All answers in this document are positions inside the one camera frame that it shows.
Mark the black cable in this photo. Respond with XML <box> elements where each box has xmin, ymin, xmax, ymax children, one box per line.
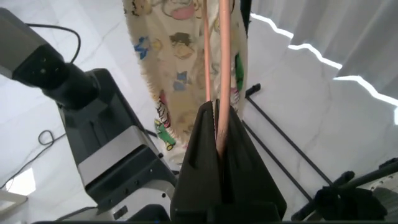
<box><xmin>0</xmin><ymin>129</ymin><xmax>68</xmax><ymax>190</ymax></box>
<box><xmin>24</xmin><ymin>22</ymin><xmax>82</xmax><ymax>65</ymax></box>

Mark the pink clothes hanger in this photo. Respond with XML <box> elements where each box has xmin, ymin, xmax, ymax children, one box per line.
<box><xmin>201</xmin><ymin>0</ymin><xmax>233</xmax><ymax>158</ymax></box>

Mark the white curtain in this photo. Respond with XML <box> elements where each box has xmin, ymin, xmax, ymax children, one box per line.
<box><xmin>248</xmin><ymin>0</ymin><xmax>398</xmax><ymax>108</ymax></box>

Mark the cream printed garment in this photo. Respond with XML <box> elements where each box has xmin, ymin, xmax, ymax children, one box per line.
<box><xmin>123</xmin><ymin>0</ymin><xmax>249</xmax><ymax>166</ymax></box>

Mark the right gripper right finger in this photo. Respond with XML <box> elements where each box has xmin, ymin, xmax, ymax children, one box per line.
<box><xmin>223</xmin><ymin>107</ymin><xmax>287</xmax><ymax>218</ymax></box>

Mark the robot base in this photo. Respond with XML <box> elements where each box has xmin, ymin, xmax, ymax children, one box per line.
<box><xmin>57</xmin><ymin>68</ymin><xmax>178</xmax><ymax>222</ymax></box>

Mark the black clothes rack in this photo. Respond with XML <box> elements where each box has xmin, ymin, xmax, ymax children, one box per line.
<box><xmin>239</xmin><ymin>0</ymin><xmax>398</xmax><ymax>222</ymax></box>

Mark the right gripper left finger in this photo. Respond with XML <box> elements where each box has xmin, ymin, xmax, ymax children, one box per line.
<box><xmin>170</xmin><ymin>101</ymin><xmax>223</xmax><ymax>218</ymax></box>

